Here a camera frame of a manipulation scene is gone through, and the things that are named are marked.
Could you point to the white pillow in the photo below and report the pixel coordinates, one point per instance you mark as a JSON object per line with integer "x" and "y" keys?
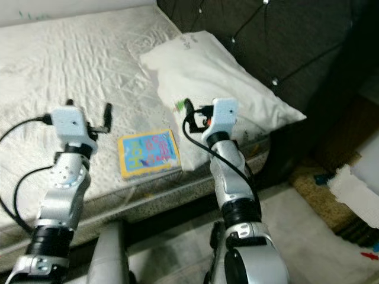
{"x": 225, "y": 77}

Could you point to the colourful children's book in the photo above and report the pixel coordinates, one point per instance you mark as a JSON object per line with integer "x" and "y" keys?
{"x": 148, "y": 154}

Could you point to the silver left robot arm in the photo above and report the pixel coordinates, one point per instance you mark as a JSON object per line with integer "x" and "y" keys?
{"x": 62, "y": 201}

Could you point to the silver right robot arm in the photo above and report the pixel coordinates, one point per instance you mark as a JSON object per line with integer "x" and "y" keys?
{"x": 237, "y": 183}

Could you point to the white quilted mattress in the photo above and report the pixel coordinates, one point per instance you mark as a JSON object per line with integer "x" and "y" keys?
{"x": 71, "y": 65}

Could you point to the black tufted headboard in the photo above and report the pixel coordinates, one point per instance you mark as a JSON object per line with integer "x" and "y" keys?
{"x": 302, "y": 47}

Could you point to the silver left robot leg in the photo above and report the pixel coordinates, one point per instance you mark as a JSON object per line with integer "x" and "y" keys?
{"x": 112, "y": 254}

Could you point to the silver robot leg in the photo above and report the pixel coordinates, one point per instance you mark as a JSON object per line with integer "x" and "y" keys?
{"x": 112, "y": 254}
{"x": 222, "y": 254}

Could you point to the silver right robot leg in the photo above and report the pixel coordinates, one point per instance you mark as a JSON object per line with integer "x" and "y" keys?
{"x": 222, "y": 254}

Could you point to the white crumpled cloth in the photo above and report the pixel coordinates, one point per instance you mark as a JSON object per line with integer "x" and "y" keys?
{"x": 355, "y": 192}

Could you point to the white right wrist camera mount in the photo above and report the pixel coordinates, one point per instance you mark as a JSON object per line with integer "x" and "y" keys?
{"x": 222, "y": 115}

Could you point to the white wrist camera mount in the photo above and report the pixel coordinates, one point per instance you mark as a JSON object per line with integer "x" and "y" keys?
{"x": 222, "y": 115}
{"x": 71, "y": 123}

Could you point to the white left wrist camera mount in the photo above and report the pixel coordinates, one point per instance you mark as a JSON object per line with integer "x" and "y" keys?
{"x": 71, "y": 123}

